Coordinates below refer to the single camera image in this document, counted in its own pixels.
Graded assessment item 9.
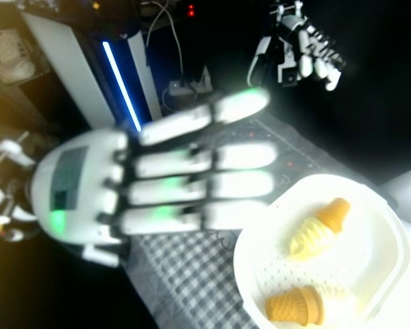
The yellow toy ice cream cone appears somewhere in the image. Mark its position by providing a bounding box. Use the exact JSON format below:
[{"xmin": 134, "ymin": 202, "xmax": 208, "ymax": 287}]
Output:
[{"xmin": 288, "ymin": 197, "xmax": 351, "ymax": 261}]

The white toy ice cream cone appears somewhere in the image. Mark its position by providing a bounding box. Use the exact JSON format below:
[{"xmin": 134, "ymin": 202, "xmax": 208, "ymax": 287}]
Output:
[{"xmin": 264, "ymin": 284, "xmax": 353, "ymax": 326}]

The white plastic basket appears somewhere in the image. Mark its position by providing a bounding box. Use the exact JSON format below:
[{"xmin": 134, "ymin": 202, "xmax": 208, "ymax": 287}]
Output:
[{"xmin": 232, "ymin": 173, "xmax": 410, "ymax": 329}]

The white column with blue light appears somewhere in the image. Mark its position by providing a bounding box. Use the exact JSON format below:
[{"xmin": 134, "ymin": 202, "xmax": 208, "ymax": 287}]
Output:
[{"xmin": 20, "ymin": 10, "xmax": 162, "ymax": 134}]

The white power strip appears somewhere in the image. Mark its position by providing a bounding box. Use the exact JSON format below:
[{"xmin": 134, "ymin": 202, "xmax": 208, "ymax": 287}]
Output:
[{"xmin": 167, "ymin": 66, "xmax": 213, "ymax": 97}]

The white shoe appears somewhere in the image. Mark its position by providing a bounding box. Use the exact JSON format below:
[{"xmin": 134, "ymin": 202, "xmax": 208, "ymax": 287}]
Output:
[{"xmin": 0, "ymin": 29, "xmax": 38, "ymax": 85}]

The grey quilt with bear print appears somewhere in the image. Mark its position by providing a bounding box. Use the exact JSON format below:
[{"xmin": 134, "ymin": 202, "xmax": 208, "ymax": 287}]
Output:
[{"xmin": 123, "ymin": 111, "xmax": 381, "ymax": 329}]

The black device with red lights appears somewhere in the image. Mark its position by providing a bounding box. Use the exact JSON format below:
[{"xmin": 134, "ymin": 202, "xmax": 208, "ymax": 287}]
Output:
[{"xmin": 177, "ymin": 0, "xmax": 200, "ymax": 19}]

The white rounded furniture piece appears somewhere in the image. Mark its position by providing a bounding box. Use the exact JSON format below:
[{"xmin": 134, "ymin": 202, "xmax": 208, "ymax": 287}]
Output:
[{"xmin": 378, "ymin": 164, "xmax": 411, "ymax": 227}]

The white cable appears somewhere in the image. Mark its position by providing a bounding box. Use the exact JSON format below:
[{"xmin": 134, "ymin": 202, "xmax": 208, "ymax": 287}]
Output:
[{"xmin": 145, "ymin": 0, "xmax": 185, "ymax": 80}]

